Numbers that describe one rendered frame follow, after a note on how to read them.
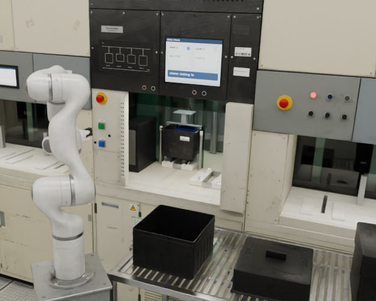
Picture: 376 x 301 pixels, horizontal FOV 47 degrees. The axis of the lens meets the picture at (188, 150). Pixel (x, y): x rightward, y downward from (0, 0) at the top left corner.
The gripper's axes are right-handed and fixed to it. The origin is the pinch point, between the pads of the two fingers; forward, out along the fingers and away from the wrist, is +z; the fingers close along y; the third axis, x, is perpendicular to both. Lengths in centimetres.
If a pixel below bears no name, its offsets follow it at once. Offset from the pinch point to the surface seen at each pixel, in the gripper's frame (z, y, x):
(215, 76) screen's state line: 12, 63, 31
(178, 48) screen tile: 12, 43, 43
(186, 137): 54, 34, -12
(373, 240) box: -25, 138, -19
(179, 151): 54, 29, -21
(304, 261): -24, 115, -34
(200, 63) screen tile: 12, 55, 37
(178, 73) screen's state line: 12, 44, 32
